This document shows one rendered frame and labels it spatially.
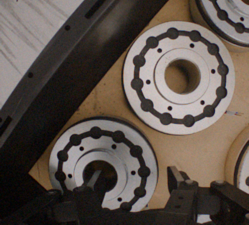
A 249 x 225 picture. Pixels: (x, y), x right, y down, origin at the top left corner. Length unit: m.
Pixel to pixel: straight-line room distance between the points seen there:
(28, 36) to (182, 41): 0.30
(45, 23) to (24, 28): 0.04
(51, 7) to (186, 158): 0.34
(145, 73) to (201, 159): 0.11
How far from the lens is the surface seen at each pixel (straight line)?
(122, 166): 0.17
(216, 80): 0.18
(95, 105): 0.20
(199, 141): 0.21
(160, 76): 0.16
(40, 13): 0.41
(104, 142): 0.17
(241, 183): 0.21
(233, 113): 0.18
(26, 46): 0.40
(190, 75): 0.20
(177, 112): 0.17
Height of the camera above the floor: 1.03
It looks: 86 degrees down
